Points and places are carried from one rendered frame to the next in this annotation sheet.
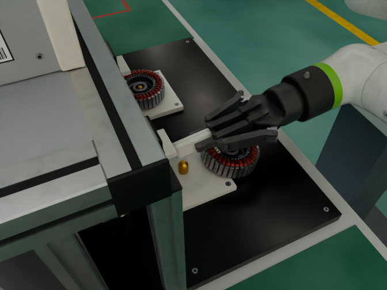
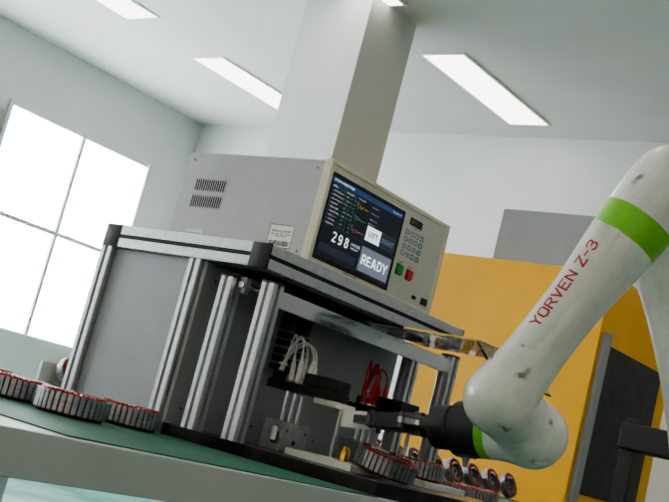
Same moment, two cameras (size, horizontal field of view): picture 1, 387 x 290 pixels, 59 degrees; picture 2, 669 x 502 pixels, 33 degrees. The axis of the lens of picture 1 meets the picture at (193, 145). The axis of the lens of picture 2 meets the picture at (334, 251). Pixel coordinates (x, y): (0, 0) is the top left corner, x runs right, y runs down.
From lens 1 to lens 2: 1.93 m
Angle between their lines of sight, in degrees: 81
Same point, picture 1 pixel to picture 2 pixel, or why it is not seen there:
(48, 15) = (307, 233)
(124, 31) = not seen: outside the picture
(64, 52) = (304, 251)
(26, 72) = not seen: hidden behind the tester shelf
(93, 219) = (241, 259)
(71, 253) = (225, 293)
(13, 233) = (224, 246)
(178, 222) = (263, 313)
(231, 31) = not seen: outside the picture
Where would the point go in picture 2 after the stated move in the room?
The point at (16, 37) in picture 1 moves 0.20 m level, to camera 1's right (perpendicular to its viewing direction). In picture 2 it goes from (295, 240) to (343, 235)
